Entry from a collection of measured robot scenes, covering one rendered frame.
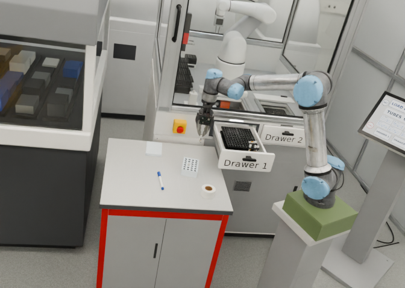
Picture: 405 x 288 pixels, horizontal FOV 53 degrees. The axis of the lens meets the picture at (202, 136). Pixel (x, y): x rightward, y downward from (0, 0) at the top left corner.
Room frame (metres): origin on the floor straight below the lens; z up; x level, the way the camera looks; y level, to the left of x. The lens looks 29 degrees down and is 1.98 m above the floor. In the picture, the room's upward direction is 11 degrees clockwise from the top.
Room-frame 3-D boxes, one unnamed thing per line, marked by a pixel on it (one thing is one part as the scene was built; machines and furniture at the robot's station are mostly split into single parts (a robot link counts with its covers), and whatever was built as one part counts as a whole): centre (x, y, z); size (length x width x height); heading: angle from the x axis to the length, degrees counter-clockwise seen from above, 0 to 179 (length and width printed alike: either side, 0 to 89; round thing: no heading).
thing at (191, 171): (1.82, 0.03, 0.78); 0.12 x 0.08 x 0.04; 2
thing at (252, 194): (2.64, -0.12, 0.40); 1.03 x 0.95 x 0.80; 103
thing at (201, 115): (1.83, 0.00, 1.11); 0.09 x 0.08 x 0.12; 2
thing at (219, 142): (2.05, -0.20, 0.86); 0.40 x 0.26 x 0.06; 13
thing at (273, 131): (2.23, -0.49, 0.87); 0.29 x 0.02 x 0.11; 103
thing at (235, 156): (1.85, -0.25, 0.87); 0.29 x 0.02 x 0.11; 103
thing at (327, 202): (1.65, -0.61, 0.91); 0.15 x 0.15 x 0.10
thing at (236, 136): (2.04, -0.21, 0.87); 0.22 x 0.18 x 0.06; 13
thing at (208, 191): (1.64, -0.08, 0.78); 0.07 x 0.07 x 0.04
